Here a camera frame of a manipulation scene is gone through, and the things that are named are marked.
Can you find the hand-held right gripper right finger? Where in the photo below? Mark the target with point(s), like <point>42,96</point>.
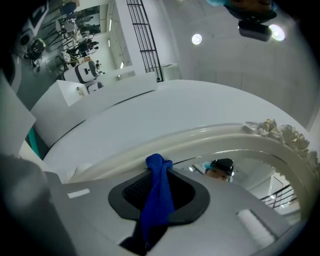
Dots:
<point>220,212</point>

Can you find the black head-mounted camera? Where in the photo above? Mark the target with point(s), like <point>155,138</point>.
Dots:
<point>255,31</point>

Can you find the round ceiling light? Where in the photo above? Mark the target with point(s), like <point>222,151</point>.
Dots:
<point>276,32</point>
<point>197,39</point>

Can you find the teal rolled mat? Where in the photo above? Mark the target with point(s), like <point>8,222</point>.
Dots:
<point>32,140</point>

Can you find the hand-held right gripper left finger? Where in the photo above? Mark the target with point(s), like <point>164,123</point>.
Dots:
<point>95,200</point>

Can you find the oval white-framed mirror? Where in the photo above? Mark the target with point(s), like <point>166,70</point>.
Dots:
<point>200,140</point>

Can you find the white appliance with black band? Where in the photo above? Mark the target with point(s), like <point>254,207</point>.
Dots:
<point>93,87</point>
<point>91,66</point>

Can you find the person's face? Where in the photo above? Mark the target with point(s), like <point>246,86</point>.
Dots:
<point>250,5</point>

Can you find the blue cloth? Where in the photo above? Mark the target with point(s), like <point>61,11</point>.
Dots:
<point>157,200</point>

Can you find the teal hair cap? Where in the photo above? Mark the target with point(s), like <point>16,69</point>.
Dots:
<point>216,2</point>

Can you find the black metal railing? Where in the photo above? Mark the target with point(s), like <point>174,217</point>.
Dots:
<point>158,79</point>

